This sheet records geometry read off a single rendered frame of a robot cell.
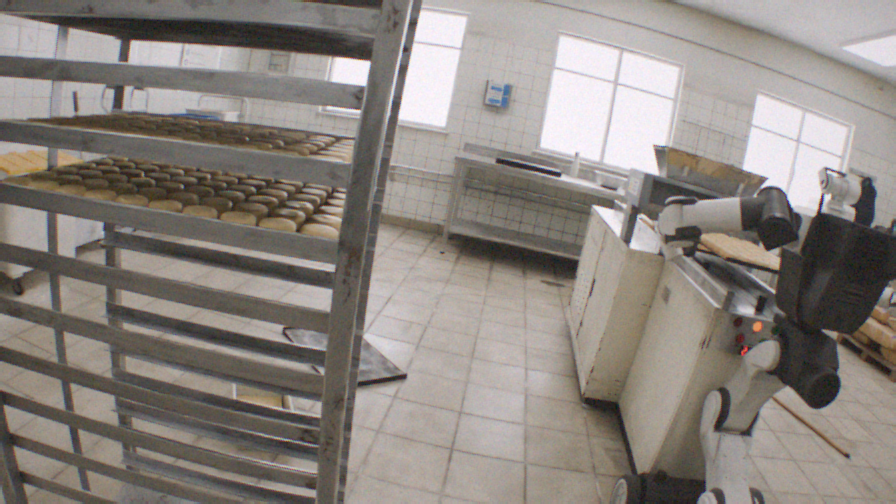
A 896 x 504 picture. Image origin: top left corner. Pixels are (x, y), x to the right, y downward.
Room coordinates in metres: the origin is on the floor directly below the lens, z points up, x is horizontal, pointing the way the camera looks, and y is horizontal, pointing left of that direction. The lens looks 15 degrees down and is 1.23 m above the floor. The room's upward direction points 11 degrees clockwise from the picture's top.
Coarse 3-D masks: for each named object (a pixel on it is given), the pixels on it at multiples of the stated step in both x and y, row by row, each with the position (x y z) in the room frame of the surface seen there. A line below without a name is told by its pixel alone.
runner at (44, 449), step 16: (32, 448) 0.52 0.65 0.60; (48, 448) 0.52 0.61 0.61; (80, 464) 0.53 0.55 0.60; (96, 464) 0.53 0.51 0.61; (128, 480) 0.54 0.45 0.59; (144, 480) 0.54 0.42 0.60; (160, 480) 0.55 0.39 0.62; (176, 496) 0.55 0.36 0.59; (192, 496) 0.55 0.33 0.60; (208, 496) 0.56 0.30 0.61; (224, 496) 0.56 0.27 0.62
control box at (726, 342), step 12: (732, 312) 1.43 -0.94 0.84; (732, 324) 1.43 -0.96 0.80; (744, 324) 1.42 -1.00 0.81; (768, 324) 1.41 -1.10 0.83; (720, 336) 1.44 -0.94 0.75; (732, 336) 1.43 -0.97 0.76; (744, 336) 1.42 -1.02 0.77; (756, 336) 1.42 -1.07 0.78; (768, 336) 1.41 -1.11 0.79; (720, 348) 1.43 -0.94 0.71; (732, 348) 1.42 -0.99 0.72; (744, 348) 1.42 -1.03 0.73
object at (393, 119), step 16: (416, 0) 1.00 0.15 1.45; (416, 32) 1.02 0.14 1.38; (400, 80) 1.00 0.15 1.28; (400, 96) 1.00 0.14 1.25; (384, 160) 1.00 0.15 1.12; (384, 176) 1.00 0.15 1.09; (368, 256) 1.00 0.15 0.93; (368, 272) 1.00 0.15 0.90; (352, 352) 1.00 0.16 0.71; (352, 384) 1.00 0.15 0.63; (352, 416) 1.00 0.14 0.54
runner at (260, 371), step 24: (0, 312) 0.52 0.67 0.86; (24, 312) 0.52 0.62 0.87; (48, 312) 0.53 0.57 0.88; (96, 336) 0.54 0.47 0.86; (120, 336) 0.54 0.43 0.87; (144, 336) 0.55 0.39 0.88; (192, 360) 0.56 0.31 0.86; (216, 360) 0.56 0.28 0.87; (240, 360) 0.56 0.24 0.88; (288, 384) 0.57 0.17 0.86; (312, 384) 0.58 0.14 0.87
